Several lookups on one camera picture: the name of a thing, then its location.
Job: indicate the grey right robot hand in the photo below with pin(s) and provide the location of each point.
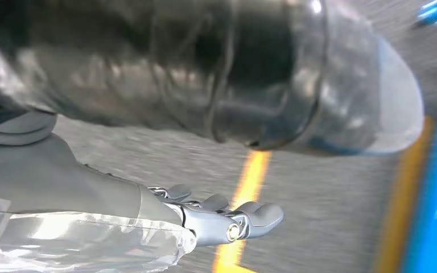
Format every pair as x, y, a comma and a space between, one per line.
52, 181

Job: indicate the yellow floor tape square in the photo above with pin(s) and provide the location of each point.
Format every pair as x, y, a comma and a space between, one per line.
250, 177

